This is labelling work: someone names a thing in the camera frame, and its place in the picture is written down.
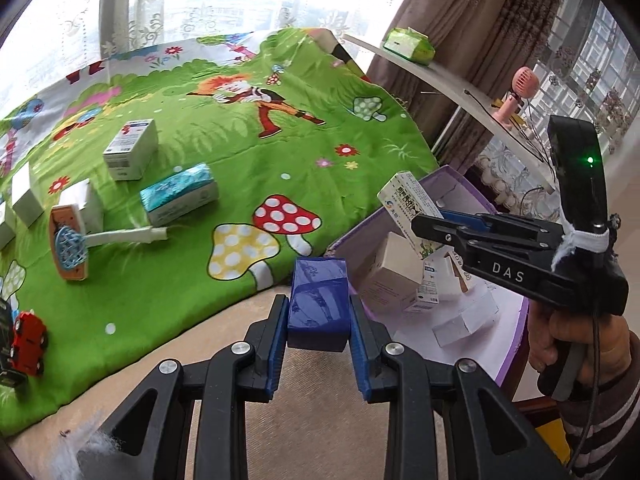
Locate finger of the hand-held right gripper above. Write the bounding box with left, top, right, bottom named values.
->
left=442, top=210, right=566, bottom=233
left=412, top=212, right=566, bottom=261

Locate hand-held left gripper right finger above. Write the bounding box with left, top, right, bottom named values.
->
left=349, top=295, right=568, bottom=480

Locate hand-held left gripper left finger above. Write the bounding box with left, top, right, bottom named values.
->
left=102, top=295, right=290, bottom=480

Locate white green medicine box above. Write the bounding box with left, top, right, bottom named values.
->
left=376, top=171, right=445, bottom=261

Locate dark blue glossy box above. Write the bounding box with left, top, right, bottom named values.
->
left=287, top=256, right=351, bottom=352

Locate purple cardboard box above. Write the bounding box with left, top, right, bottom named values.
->
left=325, top=164, right=531, bottom=388

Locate white box red blue label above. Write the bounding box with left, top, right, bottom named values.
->
left=102, top=119, right=158, bottom=181

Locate tall white box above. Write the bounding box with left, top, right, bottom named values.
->
left=11, top=165, right=51, bottom=228

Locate person's right forearm striped sleeve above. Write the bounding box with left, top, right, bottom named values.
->
left=557, top=355, right=640, bottom=480

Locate person's right hand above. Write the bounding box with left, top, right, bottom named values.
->
left=529, top=305, right=632, bottom=396

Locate white frayed cloth strip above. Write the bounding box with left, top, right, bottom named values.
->
left=64, top=425, right=128, bottom=480
left=550, top=229, right=612, bottom=272

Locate white brown box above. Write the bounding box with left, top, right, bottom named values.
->
left=445, top=252, right=473, bottom=296

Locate white blue medicine box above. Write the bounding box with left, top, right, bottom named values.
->
left=400, top=255, right=443, bottom=313

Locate white lace cloth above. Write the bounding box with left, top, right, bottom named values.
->
left=475, top=140, right=556, bottom=211

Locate large beige box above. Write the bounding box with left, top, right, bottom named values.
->
left=357, top=232, right=426, bottom=313

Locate plain white box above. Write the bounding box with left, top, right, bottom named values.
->
left=432, top=292, right=500, bottom=348

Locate beige cushioned seat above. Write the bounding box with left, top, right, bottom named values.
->
left=10, top=285, right=501, bottom=480

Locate white curved shelf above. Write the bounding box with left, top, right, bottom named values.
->
left=342, top=32, right=556, bottom=193

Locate pink handheld fan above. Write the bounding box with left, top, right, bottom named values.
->
left=492, top=66, right=540, bottom=126

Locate yellow object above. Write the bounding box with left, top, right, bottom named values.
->
left=537, top=420, right=571, bottom=466

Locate green tissue pack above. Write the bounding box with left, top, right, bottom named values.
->
left=382, top=26, right=436, bottom=66

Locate teal topped white box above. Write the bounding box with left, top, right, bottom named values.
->
left=139, top=162, right=220, bottom=227

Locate white tube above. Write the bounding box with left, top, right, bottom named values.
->
left=85, top=225, right=171, bottom=250

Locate green cartoon printed blanket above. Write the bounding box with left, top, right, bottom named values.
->
left=0, top=27, right=441, bottom=436

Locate brown curtain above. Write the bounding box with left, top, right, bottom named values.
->
left=367, top=0, right=571, bottom=176

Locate window security grille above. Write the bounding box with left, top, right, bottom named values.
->
left=535, top=0, right=640, bottom=156

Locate orange-edged white box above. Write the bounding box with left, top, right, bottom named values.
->
left=49, top=204, right=91, bottom=283

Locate small white box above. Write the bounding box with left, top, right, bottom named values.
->
left=0, top=200, right=16, bottom=251
left=55, top=178, right=105, bottom=233

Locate red toy car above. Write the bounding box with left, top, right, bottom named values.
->
left=10, top=311, right=50, bottom=377

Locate black toy car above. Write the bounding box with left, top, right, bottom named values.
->
left=0, top=300, right=27, bottom=388

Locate white lace curtain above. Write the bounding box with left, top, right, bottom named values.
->
left=0, top=0, right=416, bottom=111

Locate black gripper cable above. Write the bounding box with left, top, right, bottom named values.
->
left=570, top=310, right=603, bottom=480

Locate thin black cable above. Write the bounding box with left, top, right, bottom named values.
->
left=464, top=89, right=551, bottom=163

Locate window frame post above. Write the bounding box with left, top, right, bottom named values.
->
left=99, top=0, right=132, bottom=56

